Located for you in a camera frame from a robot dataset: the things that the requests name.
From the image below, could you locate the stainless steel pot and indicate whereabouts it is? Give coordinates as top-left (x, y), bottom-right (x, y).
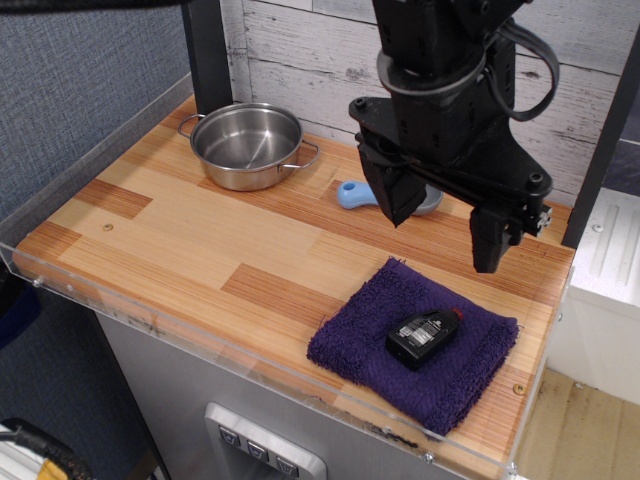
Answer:
top-left (177, 103), bottom-right (321, 192)

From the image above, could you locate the black vertical post right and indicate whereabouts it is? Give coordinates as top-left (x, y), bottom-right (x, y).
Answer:
top-left (562, 32), bottom-right (639, 249)

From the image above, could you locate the grey dispenser button panel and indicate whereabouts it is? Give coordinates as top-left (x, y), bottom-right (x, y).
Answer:
top-left (204, 402), bottom-right (328, 480)

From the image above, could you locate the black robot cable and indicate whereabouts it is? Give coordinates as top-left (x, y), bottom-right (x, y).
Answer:
top-left (492, 17), bottom-right (561, 123)

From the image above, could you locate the white side appliance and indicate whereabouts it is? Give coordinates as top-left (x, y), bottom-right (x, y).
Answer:
top-left (547, 188), bottom-right (639, 404)

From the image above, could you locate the dark purple napkin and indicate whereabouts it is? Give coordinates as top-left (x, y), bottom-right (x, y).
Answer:
top-left (307, 258), bottom-right (519, 435)

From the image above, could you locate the black vertical post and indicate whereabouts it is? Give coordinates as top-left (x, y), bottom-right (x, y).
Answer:
top-left (181, 0), bottom-right (233, 114)
top-left (562, 32), bottom-right (639, 249)

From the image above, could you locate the blue grey scoop spatula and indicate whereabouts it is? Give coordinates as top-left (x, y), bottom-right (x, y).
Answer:
top-left (337, 181), bottom-right (444, 216)

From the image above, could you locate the clear acrylic edge guard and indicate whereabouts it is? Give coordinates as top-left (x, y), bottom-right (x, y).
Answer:
top-left (7, 83), bottom-right (572, 479)

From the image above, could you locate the grey toy fridge cabinet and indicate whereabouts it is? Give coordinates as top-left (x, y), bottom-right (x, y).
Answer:
top-left (98, 315), bottom-right (453, 479)

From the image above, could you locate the black vertical post left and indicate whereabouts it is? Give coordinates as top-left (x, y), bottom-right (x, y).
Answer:
top-left (181, 0), bottom-right (233, 114)

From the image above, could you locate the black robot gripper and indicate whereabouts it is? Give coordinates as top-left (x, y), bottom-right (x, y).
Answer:
top-left (349, 37), bottom-right (553, 273)

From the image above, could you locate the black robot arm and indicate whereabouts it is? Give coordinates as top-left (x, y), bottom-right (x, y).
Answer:
top-left (349, 1), bottom-right (560, 273)

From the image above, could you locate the small black bottle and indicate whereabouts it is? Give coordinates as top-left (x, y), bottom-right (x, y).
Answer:
top-left (385, 309), bottom-right (463, 371)

